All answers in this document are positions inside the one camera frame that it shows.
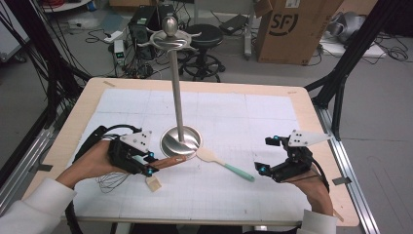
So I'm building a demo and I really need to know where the person's right hand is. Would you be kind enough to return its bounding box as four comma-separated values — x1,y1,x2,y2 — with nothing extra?
284,170,334,215

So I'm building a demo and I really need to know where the white grid mat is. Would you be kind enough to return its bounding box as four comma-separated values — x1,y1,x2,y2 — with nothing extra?
52,88,329,222

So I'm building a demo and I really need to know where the plain brown cardboard box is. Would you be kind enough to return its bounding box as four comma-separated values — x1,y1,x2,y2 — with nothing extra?
108,0,160,8

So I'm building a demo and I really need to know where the white panel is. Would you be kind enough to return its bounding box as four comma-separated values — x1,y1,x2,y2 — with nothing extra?
0,6,30,62

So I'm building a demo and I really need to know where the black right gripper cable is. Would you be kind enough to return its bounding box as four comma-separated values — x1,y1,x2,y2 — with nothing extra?
311,157,331,194

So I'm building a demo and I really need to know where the aluminium rail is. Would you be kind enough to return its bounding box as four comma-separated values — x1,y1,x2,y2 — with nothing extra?
313,105,381,234
0,108,72,217

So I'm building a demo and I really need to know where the person's left hand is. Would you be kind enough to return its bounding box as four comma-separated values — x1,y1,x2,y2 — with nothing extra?
65,139,129,188

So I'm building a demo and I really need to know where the cream spatula green handle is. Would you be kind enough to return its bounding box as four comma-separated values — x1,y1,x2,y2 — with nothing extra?
196,145,256,183

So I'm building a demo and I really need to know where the white power strip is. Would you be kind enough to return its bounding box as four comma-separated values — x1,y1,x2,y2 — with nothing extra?
102,29,125,44

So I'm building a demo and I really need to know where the white device green display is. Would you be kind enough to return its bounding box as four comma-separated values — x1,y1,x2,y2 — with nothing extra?
113,39,127,64

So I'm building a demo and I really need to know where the black metal frame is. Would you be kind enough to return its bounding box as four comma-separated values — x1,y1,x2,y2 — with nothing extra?
304,0,405,142

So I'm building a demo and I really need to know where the black computer tower green label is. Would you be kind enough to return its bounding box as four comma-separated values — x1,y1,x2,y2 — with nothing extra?
128,4,161,61

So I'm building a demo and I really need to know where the black round stool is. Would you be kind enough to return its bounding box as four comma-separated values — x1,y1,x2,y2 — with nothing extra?
177,23,227,83

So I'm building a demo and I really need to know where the white round table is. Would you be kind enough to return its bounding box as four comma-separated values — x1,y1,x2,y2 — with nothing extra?
42,0,94,14

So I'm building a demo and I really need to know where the thin wooden strip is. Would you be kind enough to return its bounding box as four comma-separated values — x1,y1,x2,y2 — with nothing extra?
332,208,345,223

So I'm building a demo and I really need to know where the black floor cable tangle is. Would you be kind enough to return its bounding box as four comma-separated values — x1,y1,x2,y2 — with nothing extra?
373,32,410,62

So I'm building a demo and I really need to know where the large printed cardboard box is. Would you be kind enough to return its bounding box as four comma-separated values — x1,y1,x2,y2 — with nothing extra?
254,0,345,66

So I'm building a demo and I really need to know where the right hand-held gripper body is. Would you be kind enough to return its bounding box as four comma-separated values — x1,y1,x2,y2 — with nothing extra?
271,129,334,184

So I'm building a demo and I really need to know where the white flat board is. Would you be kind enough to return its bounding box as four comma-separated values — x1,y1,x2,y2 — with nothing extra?
319,38,388,59

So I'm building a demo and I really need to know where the plain black computer tower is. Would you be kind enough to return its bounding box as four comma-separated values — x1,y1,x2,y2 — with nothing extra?
157,3,179,32

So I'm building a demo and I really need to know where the flat black device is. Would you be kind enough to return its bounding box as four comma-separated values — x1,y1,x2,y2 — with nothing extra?
218,13,249,35

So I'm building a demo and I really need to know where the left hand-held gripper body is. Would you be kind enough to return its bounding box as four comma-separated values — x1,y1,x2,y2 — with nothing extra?
106,130,157,176

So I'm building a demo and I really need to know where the black frame with cable bundle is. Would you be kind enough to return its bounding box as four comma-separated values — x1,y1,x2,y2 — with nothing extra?
0,0,94,130

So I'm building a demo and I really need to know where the grey wrapped object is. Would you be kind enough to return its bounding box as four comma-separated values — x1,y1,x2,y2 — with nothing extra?
325,11,366,45

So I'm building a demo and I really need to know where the white metal post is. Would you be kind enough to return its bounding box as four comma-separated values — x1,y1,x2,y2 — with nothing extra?
243,0,257,61

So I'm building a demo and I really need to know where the stainless steel utensil stand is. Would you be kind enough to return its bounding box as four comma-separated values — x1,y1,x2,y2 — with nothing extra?
137,16,203,162

